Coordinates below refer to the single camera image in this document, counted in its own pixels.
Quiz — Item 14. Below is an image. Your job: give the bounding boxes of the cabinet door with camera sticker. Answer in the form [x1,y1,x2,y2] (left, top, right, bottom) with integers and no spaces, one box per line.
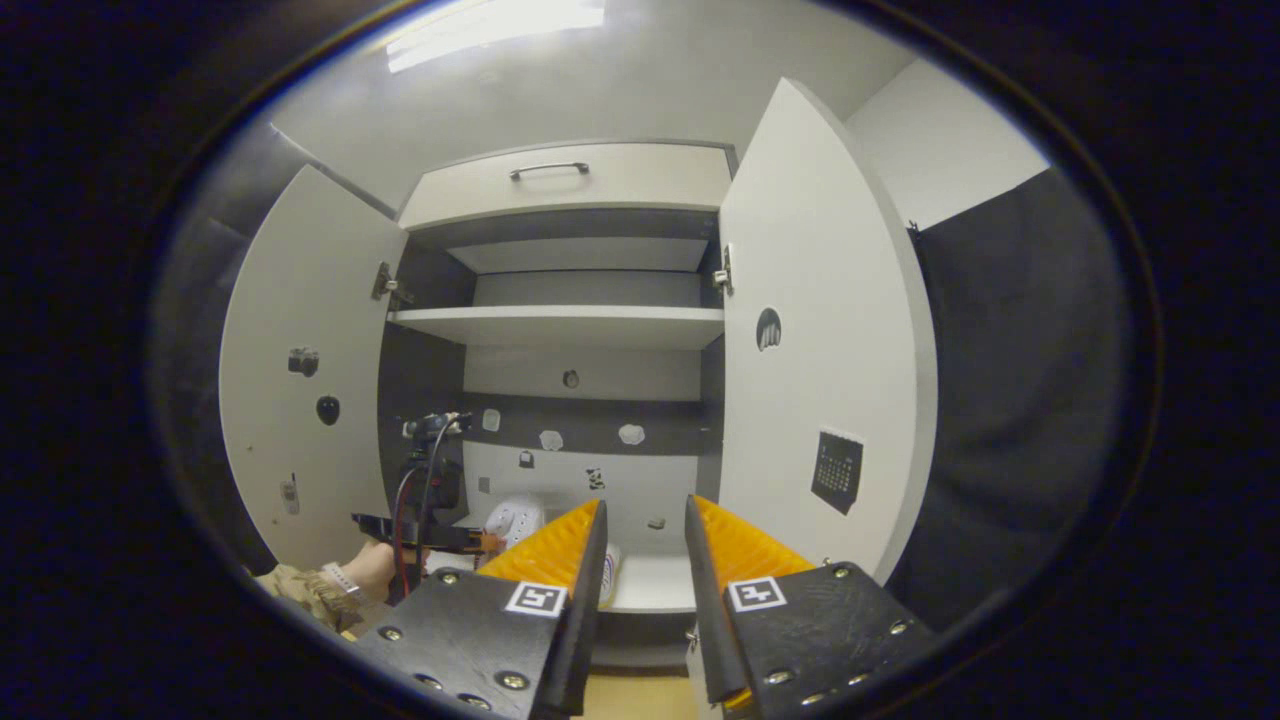
[218,165,411,576]

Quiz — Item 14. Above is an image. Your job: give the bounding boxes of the white cabinet drawer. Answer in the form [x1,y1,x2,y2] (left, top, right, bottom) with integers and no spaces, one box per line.
[398,142,734,231]

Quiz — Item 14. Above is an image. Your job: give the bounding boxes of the red cable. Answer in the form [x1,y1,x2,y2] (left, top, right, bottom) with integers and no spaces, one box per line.
[393,465,421,601]

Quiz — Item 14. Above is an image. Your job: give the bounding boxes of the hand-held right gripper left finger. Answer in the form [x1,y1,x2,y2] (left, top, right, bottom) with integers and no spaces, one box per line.
[352,498,610,720]

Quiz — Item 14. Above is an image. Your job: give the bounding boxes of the cabinet door with calendar sticker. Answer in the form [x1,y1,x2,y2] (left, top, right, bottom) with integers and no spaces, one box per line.
[686,78,939,720]

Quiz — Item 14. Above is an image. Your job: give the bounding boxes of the white cabinet shelf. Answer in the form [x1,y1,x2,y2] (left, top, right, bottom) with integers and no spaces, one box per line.
[387,305,725,351]

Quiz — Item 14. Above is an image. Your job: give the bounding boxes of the white grey shoe cabinet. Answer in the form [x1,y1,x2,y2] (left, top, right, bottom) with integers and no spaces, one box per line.
[378,138,741,669]

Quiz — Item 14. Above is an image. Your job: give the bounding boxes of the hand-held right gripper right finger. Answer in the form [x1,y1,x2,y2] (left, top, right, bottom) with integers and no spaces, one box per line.
[684,494,936,713]

